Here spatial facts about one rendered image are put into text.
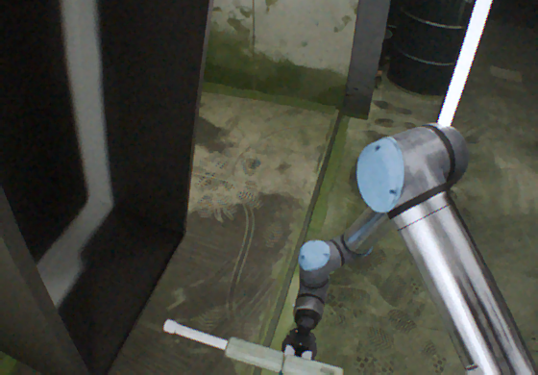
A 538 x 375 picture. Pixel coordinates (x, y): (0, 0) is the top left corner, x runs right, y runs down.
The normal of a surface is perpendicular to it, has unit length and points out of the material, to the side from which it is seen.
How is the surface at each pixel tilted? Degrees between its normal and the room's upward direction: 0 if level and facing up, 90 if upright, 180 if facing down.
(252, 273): 0
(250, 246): 0
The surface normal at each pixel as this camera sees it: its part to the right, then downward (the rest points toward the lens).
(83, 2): -0.29, 0.64
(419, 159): 0.22, -0.38
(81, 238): 0.21, -0.68
